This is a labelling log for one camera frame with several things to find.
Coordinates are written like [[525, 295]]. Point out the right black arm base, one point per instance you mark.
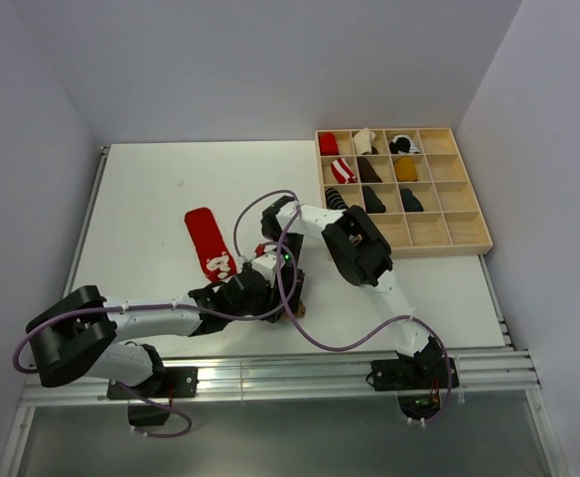
[[411, 375]]

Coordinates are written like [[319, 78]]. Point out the rolled mustard yellow sock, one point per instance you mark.
[[405, 170]]

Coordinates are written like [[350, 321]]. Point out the rolled cream sock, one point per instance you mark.
[[363, 141]]

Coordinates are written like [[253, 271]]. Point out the rolled black white ribbed sock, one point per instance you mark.
[[334, 200]]

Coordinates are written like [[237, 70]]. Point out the rolled dark teal sock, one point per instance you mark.
[[410, 203]]

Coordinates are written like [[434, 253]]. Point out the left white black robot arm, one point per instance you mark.
[[86, 334]]

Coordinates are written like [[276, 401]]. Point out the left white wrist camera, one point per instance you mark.
[[265, 261]]

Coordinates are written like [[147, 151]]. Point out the red patterned sock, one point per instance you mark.
[[214, 258]]

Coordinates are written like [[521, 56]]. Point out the aluminium frame rail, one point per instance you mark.
[[303, 376]]

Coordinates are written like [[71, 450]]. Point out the rolled dark brown sock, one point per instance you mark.
[[367, 172]]

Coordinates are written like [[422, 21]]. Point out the rolled red white striped sock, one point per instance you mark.
[[343, 172]]

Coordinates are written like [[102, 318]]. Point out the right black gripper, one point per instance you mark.
[[293, 287]]

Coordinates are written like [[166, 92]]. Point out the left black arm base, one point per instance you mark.
[[176, 382]]

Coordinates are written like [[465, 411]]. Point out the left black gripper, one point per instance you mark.
[[270, 300]]

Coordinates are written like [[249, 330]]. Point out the wooden compartment tray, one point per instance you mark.
[[452, 222]]

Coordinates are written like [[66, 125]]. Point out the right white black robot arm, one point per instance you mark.
[[362, 256]]

